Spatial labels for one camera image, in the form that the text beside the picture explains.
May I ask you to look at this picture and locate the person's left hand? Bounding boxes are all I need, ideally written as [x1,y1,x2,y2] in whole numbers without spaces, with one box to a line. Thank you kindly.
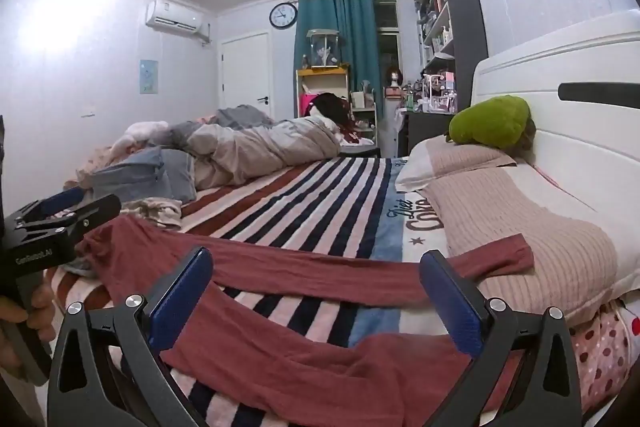
[0,281,57,370]

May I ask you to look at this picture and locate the beige patterned cloth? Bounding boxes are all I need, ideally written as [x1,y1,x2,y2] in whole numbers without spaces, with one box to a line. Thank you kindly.
[120,197,183,228]

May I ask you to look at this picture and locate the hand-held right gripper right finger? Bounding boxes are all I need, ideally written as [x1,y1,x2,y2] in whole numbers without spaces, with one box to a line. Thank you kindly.
[419,251,583,427]

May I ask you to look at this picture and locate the grey cloth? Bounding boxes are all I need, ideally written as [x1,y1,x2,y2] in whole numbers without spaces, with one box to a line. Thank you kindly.
[67,257,101,279]

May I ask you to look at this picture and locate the polka dot sheet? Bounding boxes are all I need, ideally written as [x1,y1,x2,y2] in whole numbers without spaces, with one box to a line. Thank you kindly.
[570,302,640,413]

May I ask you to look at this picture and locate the white cart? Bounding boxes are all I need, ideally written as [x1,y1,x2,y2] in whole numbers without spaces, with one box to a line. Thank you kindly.
[350,91,378,142]

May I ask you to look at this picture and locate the blue grey garment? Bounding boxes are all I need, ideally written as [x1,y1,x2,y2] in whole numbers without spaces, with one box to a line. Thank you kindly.
[90,146,198,204]

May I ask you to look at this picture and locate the teal curtain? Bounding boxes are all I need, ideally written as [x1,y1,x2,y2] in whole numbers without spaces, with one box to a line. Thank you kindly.
[295,0,386,122]

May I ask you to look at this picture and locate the white air conditioner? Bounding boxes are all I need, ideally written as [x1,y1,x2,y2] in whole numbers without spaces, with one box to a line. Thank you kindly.
[145,0,211,42]

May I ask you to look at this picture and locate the dark desk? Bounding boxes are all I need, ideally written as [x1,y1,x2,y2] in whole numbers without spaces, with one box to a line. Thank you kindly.
[400,109,458,158]

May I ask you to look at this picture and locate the yellow table with items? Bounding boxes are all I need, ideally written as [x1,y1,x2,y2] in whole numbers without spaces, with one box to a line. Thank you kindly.
[295,66,351,120]

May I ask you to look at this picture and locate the round wall clock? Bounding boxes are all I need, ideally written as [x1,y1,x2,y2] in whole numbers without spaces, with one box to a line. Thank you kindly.
[269,2,299,30]

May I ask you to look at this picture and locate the small blue wall poster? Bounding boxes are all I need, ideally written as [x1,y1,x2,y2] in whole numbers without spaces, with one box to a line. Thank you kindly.
[139,59,159,95]

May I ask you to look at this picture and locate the glass display case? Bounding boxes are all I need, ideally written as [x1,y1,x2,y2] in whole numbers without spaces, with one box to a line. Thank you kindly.
[306,28,343,68]

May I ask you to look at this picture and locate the pink cloth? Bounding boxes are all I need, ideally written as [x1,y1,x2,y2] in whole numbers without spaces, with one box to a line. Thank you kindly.
[75,121,171,188]

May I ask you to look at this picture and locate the red pants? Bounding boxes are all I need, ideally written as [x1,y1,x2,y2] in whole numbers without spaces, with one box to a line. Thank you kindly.
[75,214,536,427]

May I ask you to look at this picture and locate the dark bookshelf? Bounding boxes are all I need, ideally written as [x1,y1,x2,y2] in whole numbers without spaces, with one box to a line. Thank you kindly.
[412,0,488,112]

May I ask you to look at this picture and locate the beige grey quilt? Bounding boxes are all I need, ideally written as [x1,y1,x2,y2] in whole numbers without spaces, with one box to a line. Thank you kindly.
[167,104,346,190]

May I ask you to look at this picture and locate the pink ribbed pillow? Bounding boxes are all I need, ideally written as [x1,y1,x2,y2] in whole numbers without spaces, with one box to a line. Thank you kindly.
[422,162,640,325]
[395,136,518,194]

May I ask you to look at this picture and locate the green plush toy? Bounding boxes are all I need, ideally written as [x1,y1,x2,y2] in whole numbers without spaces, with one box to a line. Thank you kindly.
[447,95,537,151]

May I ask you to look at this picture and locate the white door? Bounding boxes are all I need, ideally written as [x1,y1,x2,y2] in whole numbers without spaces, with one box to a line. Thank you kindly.
[220,32,275,122]

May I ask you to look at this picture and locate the striped blanket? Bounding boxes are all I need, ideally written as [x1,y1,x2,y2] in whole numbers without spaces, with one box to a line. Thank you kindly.
[45,157,506,427]

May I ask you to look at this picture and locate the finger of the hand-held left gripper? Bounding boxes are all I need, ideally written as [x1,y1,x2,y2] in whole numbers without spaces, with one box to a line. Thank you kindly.
[30,193,122,240]
[12,187,88,223]

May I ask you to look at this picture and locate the person's left forearm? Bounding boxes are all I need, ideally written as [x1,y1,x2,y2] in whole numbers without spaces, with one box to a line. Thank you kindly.
[0,359,48,427]

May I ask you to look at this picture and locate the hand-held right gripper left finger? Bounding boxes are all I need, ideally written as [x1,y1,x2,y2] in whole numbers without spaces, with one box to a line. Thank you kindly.
[47,247,215,427]

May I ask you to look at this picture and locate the black haired plush doll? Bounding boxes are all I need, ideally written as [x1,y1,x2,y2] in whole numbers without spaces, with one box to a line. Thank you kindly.
[305,93,353,128]

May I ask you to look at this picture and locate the white headboard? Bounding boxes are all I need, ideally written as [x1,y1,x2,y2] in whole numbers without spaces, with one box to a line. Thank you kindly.
[470,9,640,268]

